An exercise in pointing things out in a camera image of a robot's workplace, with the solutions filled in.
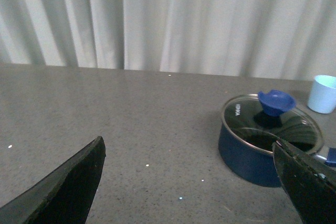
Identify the light blue plastic cup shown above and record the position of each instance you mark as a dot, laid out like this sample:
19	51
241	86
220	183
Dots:
322	94

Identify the glass lid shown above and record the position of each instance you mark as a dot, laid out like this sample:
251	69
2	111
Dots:
245	120

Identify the white pleated curtain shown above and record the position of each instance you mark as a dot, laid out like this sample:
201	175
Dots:
283	39

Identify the dark blue cooking pot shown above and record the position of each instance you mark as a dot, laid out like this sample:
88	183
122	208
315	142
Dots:
255	166

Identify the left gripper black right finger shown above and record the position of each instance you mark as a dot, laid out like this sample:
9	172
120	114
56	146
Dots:
309	184

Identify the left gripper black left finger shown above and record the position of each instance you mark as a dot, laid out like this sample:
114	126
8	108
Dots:
63	196

